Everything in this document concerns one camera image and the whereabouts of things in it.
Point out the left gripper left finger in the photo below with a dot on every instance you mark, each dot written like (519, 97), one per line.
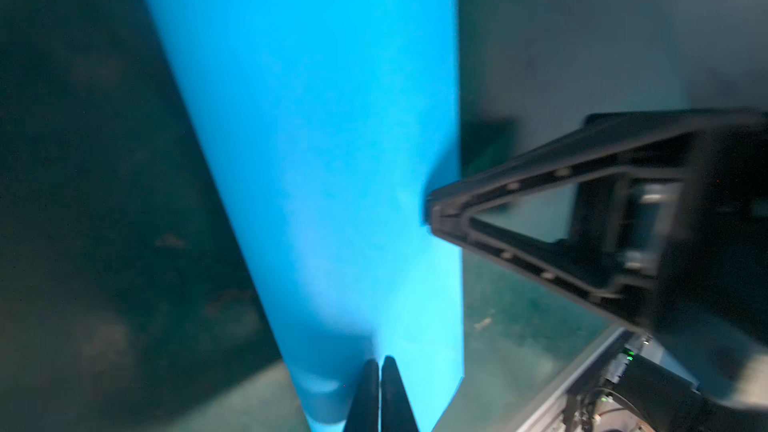
(364, 414)

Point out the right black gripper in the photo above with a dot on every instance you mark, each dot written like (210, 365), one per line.
(668, 234)

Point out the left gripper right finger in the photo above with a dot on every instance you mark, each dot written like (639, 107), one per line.
(395, 408)

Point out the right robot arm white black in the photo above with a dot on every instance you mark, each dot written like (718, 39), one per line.
(711, 401)

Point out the blue square paper sheet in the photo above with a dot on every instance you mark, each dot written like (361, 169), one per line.
(325, 124)

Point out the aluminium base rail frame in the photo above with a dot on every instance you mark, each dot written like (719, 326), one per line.
(542, 413)

